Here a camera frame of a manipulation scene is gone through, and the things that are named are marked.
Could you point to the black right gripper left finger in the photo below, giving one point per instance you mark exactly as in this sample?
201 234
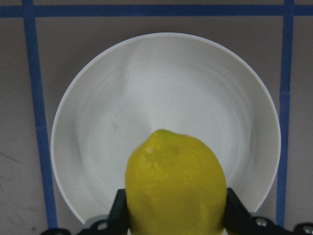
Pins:
116 223

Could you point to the yellow lemon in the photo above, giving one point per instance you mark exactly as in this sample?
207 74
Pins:
175 186

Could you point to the cream white bowl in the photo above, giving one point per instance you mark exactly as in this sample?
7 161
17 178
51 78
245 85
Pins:
173 81

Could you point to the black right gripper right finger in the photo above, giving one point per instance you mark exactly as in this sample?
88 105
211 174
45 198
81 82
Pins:
237 219

